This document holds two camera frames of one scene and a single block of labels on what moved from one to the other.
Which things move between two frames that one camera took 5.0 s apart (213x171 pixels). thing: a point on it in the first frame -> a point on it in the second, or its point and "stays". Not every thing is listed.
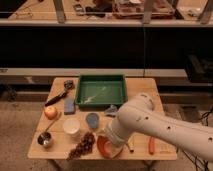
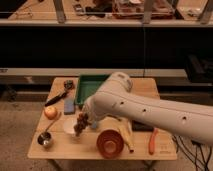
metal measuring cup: (45, 138) stays
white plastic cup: (71, 126) stays
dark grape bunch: (85, 147) -> (82, 123)
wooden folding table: (65, 130) stays
